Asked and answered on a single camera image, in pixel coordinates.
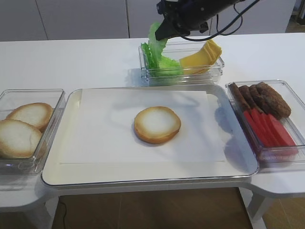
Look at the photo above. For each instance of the clear plastic bun container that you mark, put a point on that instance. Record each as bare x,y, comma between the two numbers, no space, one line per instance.
13,98

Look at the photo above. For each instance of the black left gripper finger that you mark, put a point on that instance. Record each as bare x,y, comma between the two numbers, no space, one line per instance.
161,32

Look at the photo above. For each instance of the clear lettuce and cheese container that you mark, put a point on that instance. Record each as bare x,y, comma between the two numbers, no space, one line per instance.
176,51

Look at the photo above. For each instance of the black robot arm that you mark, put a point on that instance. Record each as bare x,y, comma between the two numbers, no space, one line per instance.
213,7

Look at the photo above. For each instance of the white table leg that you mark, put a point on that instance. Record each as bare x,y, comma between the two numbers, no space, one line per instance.
256,205
51,206

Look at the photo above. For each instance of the right white table leg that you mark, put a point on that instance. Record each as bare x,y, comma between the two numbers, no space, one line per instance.
256,205

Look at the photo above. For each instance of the yellow cheese slices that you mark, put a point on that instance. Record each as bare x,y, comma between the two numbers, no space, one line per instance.
200,61

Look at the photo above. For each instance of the brown meat patty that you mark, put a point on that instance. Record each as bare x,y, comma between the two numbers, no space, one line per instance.
244,90
240,100
259,100
277,105

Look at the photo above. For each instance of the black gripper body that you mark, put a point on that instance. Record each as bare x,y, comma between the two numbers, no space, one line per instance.
184,15

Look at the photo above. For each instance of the brown meat patty rear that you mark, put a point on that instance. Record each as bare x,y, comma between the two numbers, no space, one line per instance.
240,100

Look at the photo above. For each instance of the white paper sheet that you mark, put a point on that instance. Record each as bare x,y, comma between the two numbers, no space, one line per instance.
103,131

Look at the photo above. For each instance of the cream serving tray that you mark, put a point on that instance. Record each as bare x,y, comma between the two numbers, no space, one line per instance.
240,160

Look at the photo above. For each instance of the green lettuce leaf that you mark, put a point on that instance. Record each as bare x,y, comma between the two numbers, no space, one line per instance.
156,47

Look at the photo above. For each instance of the red tomato slices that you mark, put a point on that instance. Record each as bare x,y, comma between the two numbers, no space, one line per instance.
268,137

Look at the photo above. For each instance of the brown meat patty front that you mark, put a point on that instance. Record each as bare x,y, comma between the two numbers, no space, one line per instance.
277,105

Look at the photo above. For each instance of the toasted bun half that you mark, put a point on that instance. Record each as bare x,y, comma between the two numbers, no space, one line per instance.
156,125
35,114
18,139

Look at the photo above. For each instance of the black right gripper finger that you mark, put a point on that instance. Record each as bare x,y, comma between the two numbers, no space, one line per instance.
173,34

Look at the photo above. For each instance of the clear meat and tomato container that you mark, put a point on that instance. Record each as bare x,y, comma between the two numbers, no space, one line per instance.
295,121

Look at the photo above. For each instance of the green lettuce leaves in container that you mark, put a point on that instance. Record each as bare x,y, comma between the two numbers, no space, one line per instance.
167,66

